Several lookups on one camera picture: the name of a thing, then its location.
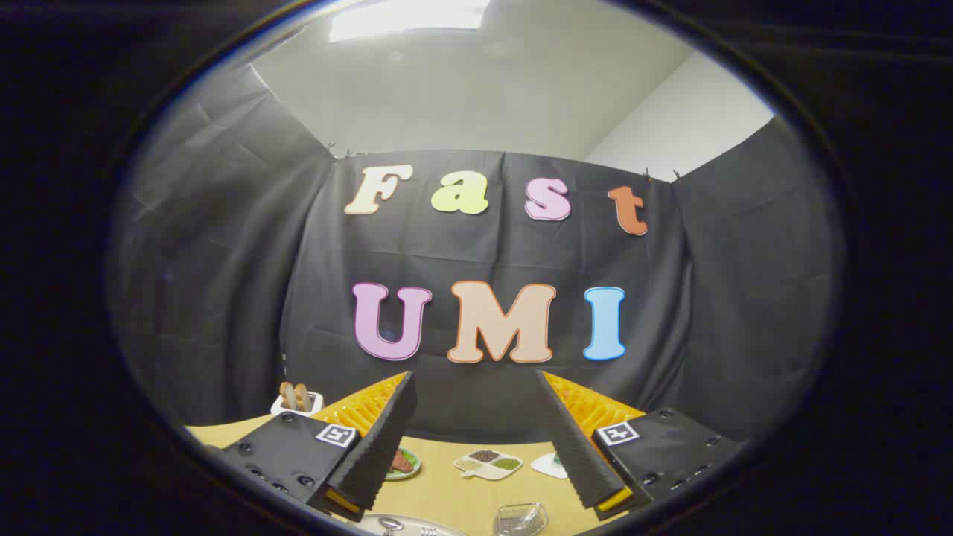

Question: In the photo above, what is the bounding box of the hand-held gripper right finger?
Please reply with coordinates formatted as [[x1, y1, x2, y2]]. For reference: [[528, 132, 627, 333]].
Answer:
[[536, 370, 749, 522]]

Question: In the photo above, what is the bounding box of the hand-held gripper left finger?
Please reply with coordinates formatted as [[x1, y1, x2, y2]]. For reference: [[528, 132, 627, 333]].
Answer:
[[203, 371, 418, 522]]

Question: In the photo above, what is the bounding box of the white square coaster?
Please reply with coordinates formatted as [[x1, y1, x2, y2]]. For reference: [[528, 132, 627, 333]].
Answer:
[[530, 452, 568, 479]]

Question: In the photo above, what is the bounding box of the small green plate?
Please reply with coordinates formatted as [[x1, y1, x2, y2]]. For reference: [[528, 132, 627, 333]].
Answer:
[[385, 447, 422, 481]]

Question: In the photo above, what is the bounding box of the large white plate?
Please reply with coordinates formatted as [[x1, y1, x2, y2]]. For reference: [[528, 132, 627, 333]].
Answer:
[[357, 512, 466, 536]]

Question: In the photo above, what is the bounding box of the white divided seasoning dish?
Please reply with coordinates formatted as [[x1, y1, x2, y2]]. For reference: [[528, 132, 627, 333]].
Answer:
[[453, 449, 524, 481]]

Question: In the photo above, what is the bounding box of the white toaster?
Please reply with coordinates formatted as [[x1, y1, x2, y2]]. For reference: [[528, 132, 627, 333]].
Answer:
[[270, 391, 325, 416]]

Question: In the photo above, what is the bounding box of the metal wire cutlery rack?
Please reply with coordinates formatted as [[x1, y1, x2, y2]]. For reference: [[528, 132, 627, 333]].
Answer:
[[493, 502, 550, 536]]

